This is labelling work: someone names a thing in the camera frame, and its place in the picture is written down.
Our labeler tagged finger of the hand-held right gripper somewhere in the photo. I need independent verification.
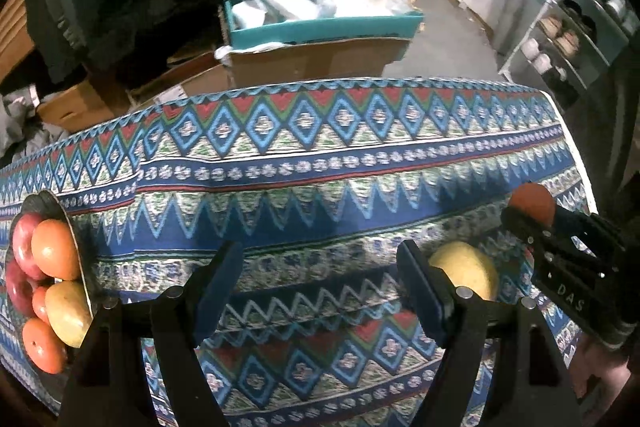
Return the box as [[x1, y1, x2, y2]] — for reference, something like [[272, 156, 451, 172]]
[[550, 206, 598, 235], [501, 204, 563, 258]]

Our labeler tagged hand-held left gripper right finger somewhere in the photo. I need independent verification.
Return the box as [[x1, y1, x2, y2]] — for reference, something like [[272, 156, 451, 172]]
[[397, 239, 583, 427]]

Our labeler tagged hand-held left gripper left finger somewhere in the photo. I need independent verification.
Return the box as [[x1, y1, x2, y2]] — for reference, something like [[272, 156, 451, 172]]
[[57, 241, 276, 427]]

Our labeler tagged yellow apple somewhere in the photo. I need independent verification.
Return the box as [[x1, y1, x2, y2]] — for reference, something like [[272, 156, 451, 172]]
[[427, 242, 500, 303]]

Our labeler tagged yellow pear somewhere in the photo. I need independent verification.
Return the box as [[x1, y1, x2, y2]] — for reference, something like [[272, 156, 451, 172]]
[[45, 279, 94, 349]]

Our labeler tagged small orange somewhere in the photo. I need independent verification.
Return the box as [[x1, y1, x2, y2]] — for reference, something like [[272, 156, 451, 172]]
[[31, 286, 52, 325]]

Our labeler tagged red apple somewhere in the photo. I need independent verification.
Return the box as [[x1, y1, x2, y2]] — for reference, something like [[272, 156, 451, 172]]
[[4, 262, 47, 319], [11, 213, 48, 280]]

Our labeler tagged person's right forearm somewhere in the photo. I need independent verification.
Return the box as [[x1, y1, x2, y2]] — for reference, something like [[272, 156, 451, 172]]
[[574, 332, 635, 408]]

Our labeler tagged blue patterned tablecloth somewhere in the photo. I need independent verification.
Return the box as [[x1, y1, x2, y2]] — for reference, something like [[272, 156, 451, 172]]
[[0, 77, 602, 427]]

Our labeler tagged white shoe rack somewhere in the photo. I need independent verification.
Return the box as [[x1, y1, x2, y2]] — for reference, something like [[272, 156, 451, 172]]
[[496, 0, 640, 110]]

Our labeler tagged large cardboard box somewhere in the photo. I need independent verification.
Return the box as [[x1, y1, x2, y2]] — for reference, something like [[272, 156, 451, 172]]
[[216, 34, 412, 92]]

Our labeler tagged grey clothing pile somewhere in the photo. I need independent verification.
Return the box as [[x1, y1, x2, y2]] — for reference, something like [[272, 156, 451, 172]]
[[0, 88, 68, 168]]

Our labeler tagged teal box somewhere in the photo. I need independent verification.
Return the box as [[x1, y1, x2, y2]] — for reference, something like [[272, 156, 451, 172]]
[[221, 0, 426, 48]]

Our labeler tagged wooden louvered cabinet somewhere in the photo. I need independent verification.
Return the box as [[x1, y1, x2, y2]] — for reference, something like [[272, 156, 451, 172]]
[[0, 0, 37, 80]]

